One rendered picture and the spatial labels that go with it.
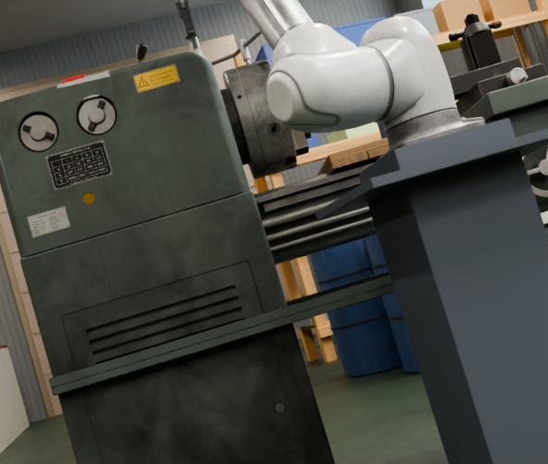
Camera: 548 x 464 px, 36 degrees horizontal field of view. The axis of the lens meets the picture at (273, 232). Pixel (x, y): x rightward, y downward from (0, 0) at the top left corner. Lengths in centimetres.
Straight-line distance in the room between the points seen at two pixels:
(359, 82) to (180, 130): 64
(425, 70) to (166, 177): 73
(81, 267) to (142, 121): 39
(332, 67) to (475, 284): 49
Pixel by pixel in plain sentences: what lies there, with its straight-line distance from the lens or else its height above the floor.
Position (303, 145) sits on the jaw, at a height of 96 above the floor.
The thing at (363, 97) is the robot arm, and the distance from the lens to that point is 164.
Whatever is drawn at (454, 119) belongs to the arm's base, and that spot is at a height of 83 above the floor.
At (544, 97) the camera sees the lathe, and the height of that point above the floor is 87.
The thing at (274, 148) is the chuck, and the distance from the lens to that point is 227.
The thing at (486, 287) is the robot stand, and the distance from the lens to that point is 166.
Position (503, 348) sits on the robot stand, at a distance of 167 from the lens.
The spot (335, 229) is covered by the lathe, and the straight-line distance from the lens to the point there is 220.
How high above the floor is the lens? 61
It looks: 4 degrees up
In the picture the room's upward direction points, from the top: 17 degrees counter-clockwise
